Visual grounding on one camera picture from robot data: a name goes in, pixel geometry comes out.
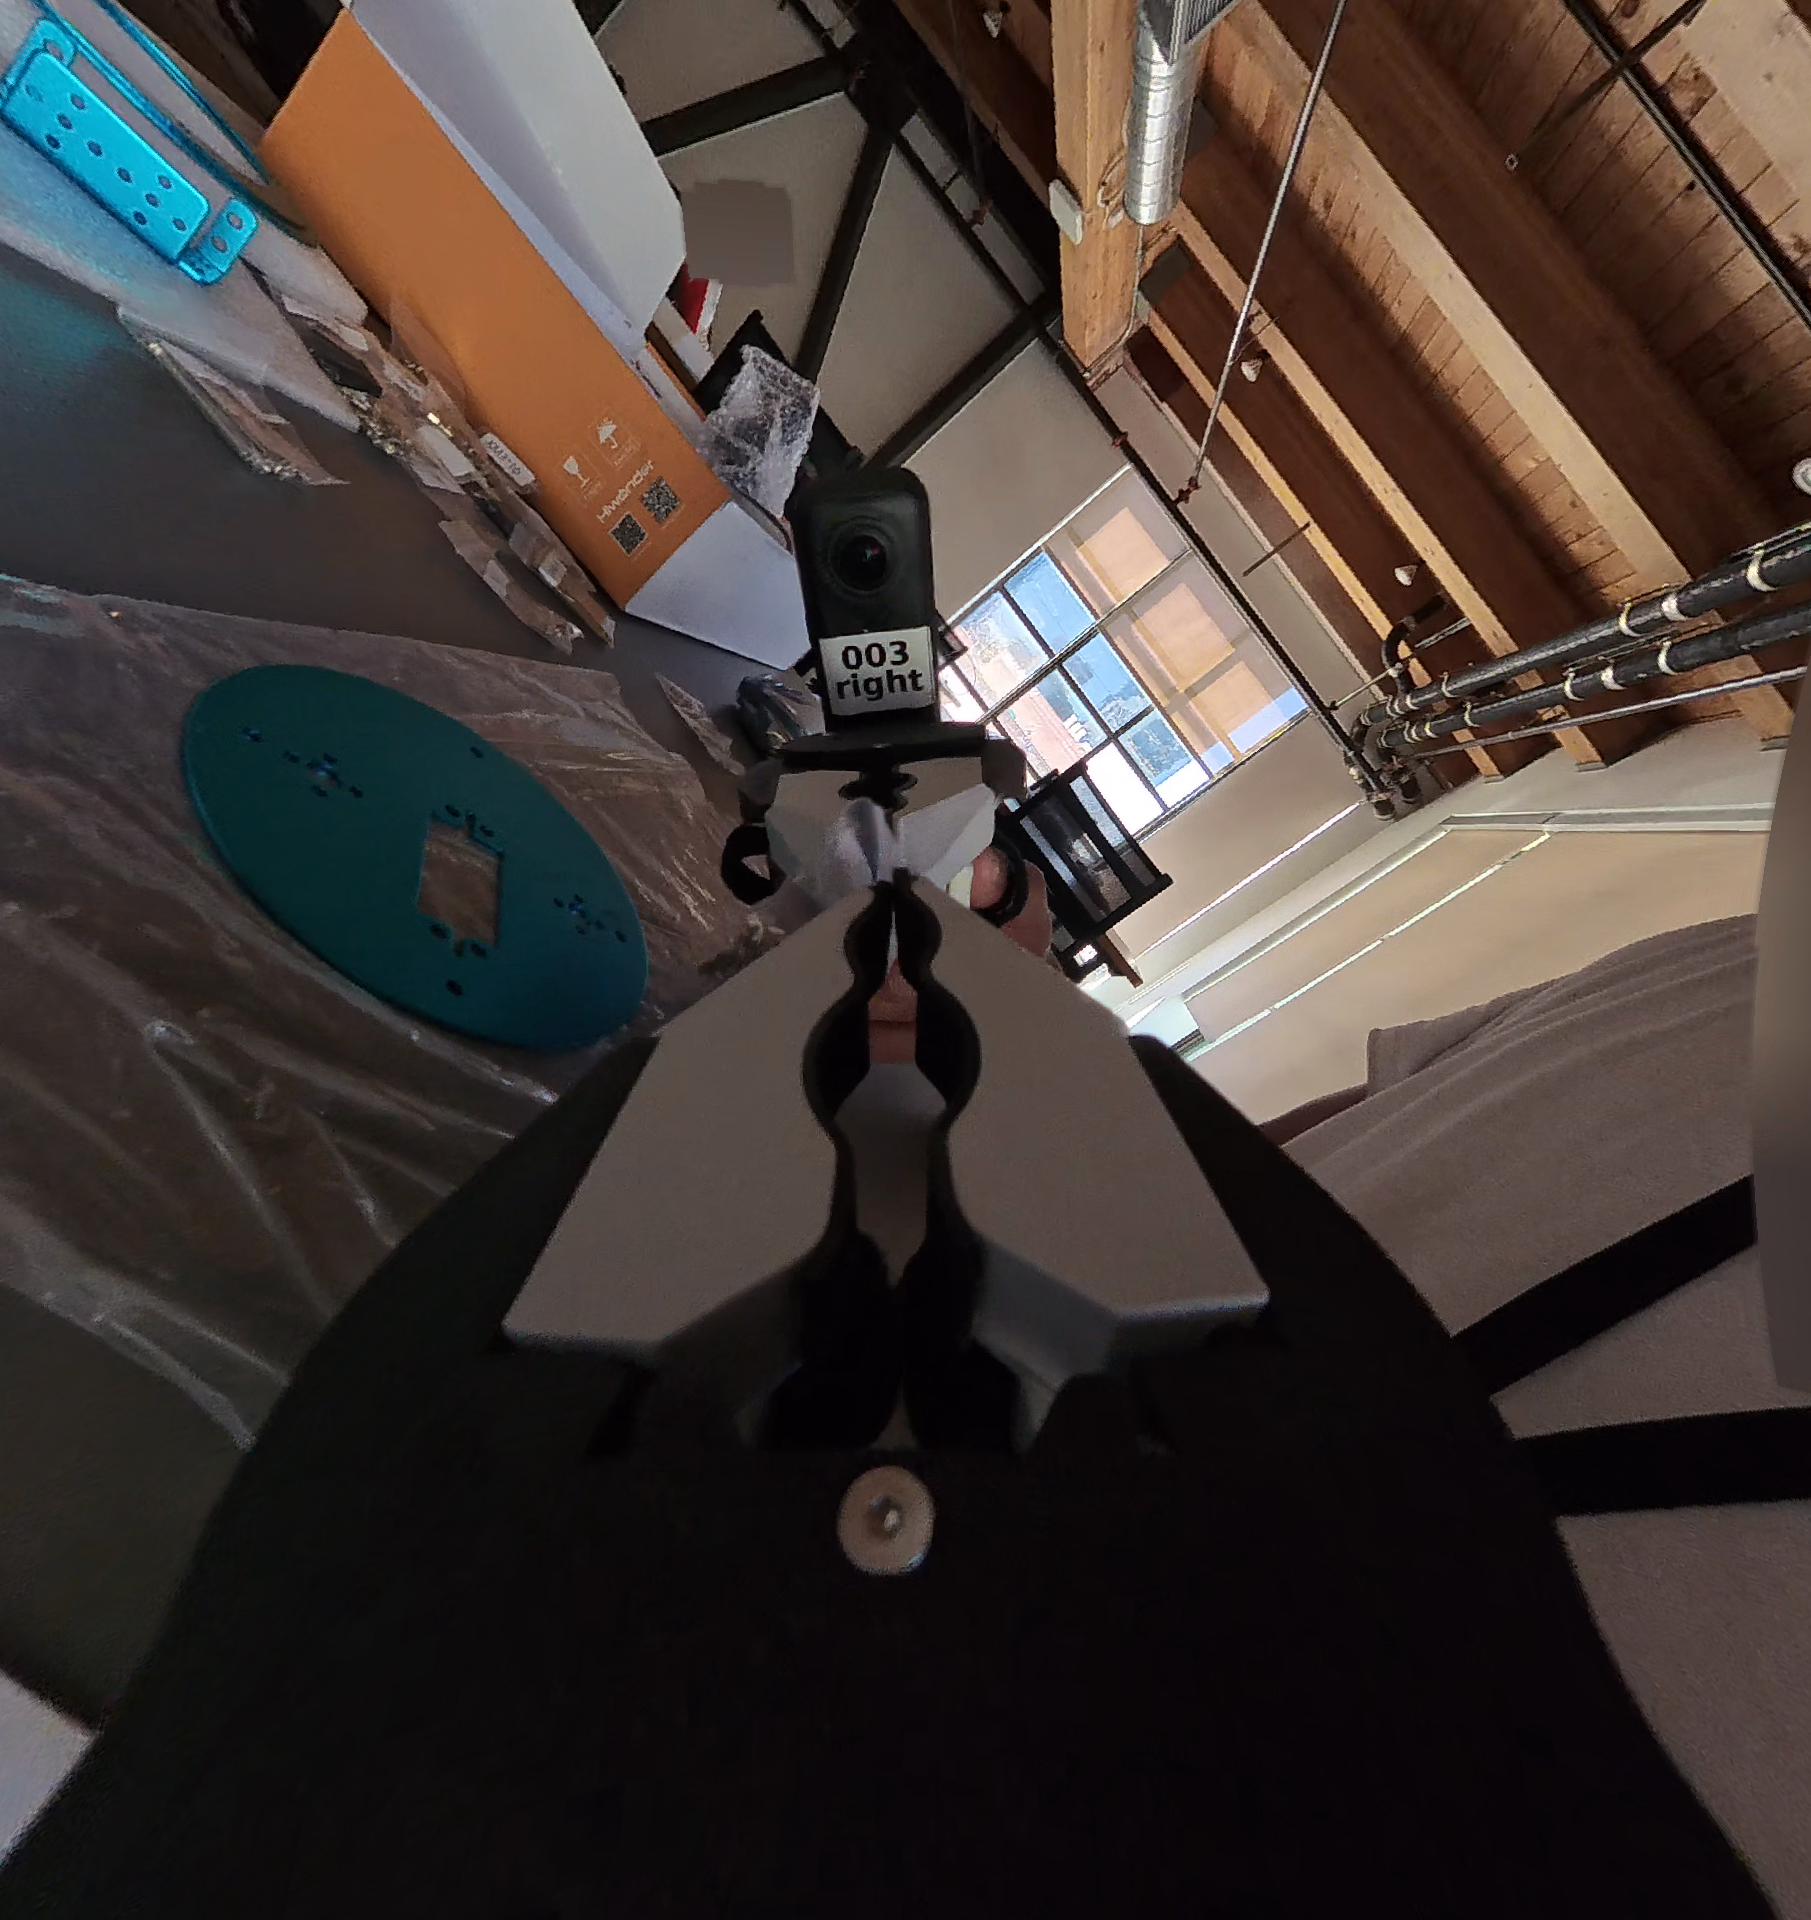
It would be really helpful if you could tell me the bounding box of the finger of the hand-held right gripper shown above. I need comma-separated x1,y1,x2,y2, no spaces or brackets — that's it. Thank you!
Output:
902,768,1000,881
762,763,866,901

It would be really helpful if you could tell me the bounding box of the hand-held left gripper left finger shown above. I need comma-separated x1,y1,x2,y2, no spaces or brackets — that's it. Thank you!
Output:
504,875,908,1450

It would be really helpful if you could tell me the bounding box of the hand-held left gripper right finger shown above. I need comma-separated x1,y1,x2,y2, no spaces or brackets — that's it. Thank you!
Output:
906,874,1270,1450

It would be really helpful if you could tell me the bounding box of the small zip bag of screws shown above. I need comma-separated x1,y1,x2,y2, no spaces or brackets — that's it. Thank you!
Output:
830,793,914,901

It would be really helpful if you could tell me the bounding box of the blue disc with rectangular slot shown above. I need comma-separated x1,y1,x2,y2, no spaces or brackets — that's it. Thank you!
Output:
180,663,650,1051

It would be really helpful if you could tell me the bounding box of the grey desk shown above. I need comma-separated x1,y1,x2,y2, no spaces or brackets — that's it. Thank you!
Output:
0,209,788,1728

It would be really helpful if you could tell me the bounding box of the person's right hand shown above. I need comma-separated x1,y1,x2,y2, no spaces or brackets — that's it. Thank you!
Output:
868,851,1060,1069

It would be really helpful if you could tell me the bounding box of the silver antistatic bag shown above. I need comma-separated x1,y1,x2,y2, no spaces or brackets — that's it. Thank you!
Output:
732,673,824,760

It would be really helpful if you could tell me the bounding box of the black office chair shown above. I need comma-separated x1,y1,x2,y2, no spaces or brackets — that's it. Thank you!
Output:
996,763,1174,984

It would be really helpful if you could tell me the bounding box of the small labelled hardware bag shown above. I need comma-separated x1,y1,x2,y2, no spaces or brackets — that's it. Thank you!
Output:
654,673,750,773

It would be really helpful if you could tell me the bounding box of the clear plastic bag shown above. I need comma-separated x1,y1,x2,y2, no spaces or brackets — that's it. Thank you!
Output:
0,566,788,1441
696,343,822,504

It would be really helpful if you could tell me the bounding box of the window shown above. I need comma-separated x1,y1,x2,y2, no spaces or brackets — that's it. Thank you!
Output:
936,501,1312,819

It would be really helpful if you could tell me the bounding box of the pile of small hardware bags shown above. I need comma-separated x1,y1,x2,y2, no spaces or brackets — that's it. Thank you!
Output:
119,305,622,653

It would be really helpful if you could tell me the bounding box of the orange and white cardboard box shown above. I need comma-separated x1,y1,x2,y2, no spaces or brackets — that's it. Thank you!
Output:
260,0,818,669

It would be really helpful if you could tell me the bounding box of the bundle of black ceiling pipes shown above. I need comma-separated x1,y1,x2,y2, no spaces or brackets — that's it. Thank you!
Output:
1348,510,1811,812

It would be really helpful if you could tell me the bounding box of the assembly instruction booklet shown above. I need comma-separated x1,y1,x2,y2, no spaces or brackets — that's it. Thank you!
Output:
0,1634,99,1920

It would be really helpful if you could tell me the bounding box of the silver ventilation duct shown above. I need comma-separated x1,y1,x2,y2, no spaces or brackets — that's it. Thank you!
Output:
1122,0,1222,227

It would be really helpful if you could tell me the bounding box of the black lanyard strap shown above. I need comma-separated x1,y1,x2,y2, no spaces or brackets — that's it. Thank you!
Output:
1458,1175,1811,1520

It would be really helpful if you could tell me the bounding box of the blue metal bracket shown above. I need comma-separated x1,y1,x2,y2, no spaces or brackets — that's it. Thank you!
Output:
0,17,262,287

